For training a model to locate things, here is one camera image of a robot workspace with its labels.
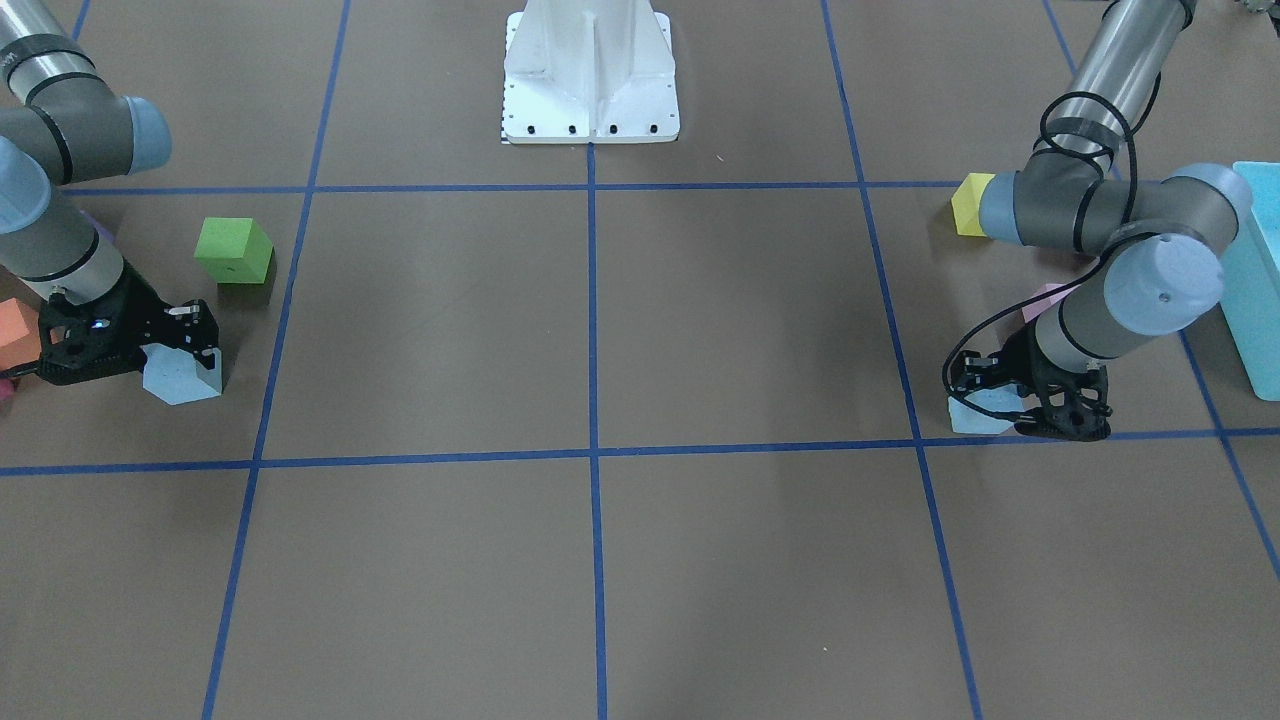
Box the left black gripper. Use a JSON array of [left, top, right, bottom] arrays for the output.
[[950, 325, 1108, 421]]

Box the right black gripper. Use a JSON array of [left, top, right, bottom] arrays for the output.
[[36, 264, 220, 386]]

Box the light blue block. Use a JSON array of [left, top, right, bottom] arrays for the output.
[[142, 343, 224, 406], [948, 388, 1023, 436]]

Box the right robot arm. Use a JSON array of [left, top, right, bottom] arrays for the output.
[[3, 1, 224, 405]]

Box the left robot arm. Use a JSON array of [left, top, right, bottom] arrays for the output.
[[941, 1, 1253, 441]]

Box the green block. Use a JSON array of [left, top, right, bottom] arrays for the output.
[[195, 217, 274, 284]]

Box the light pink block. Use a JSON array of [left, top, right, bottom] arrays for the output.
[[1020, 283, 1074, 324]]

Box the orange block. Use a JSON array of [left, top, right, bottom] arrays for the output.
[[1, 299, 42, 372]]

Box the yellow block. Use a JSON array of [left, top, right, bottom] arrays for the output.
[[950, 172, 996, 237]]

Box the cyan plastic bin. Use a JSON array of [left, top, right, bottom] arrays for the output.
[[1221, 161, 1279, 402]]

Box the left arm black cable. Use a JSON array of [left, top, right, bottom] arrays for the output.
[[940, 70, 1164, 421]]

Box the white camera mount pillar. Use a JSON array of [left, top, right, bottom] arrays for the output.
[[500, 1, 681, 145]]

